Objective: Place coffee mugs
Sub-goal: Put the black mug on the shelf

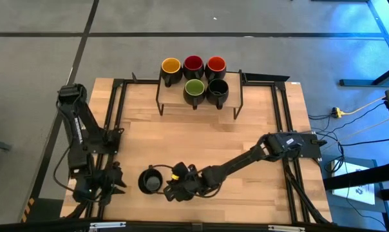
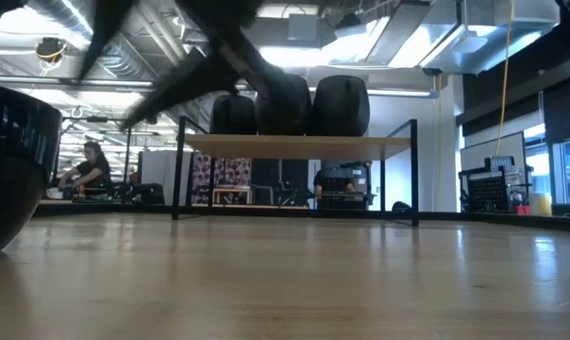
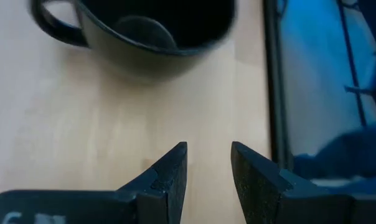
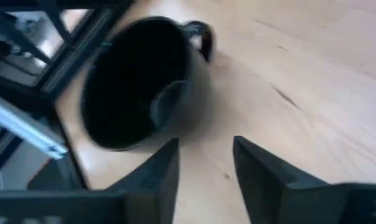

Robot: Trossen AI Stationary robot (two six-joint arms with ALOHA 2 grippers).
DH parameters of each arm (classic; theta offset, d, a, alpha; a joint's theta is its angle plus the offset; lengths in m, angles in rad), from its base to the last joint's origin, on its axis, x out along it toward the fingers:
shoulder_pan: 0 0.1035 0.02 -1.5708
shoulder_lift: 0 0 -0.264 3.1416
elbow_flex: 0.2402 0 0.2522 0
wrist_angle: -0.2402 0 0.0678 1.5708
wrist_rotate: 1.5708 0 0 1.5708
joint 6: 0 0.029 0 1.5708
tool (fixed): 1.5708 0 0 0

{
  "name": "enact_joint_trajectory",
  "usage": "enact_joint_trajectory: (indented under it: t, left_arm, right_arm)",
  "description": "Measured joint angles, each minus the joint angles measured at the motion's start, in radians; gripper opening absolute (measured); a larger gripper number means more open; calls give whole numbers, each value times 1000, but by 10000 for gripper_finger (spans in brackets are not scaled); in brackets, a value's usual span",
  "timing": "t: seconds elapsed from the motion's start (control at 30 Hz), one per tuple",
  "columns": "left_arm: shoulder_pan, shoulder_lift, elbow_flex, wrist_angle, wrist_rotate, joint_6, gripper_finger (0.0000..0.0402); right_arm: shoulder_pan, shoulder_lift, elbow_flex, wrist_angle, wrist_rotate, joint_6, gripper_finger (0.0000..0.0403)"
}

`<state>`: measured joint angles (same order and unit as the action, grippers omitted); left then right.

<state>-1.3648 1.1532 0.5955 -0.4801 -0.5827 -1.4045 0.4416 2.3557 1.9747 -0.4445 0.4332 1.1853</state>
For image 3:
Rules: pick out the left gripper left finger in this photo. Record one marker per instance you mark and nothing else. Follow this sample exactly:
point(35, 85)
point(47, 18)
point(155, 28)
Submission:
point(157, 199)

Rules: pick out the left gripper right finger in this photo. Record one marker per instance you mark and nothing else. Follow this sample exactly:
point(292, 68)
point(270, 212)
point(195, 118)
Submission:
point(266, 196)

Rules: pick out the black mug grey inside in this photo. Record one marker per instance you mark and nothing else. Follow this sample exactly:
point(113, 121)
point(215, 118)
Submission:
point(129, 60)

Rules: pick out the black aluminium table frame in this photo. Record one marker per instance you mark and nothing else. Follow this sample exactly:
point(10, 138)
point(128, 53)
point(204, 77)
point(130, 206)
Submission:
point(276, 93)

